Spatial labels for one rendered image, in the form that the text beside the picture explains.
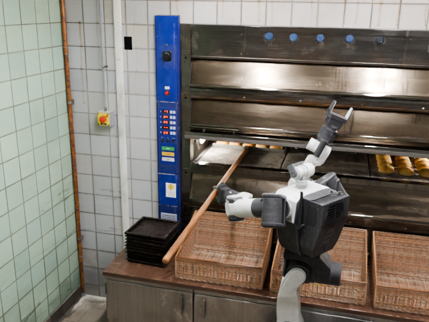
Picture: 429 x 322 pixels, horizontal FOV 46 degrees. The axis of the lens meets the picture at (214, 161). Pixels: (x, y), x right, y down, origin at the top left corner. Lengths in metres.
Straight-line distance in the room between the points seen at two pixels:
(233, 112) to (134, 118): 0.70
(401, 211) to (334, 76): 0.96
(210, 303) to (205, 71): 1.46
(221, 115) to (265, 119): 0.30
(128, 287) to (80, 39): 1.67
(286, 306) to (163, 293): 0.93
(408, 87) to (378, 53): 0.26
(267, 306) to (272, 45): 1.58
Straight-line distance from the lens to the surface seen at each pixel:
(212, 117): 3.33
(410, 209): 3.42
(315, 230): 2.33
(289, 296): 2.61
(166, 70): 3.35
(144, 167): 3.60
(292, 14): 3.17
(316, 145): 2.68
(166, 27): 3.32
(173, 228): 3.41
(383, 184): 3.35
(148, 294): 3.34
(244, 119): 3.29
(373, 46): 3.18
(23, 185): 3.36
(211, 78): 3.29
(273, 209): 2.26
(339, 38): 3.18
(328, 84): 3.18
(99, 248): 4.02
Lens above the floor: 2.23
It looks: 17 degrees down
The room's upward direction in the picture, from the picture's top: 1 degrees clockwise
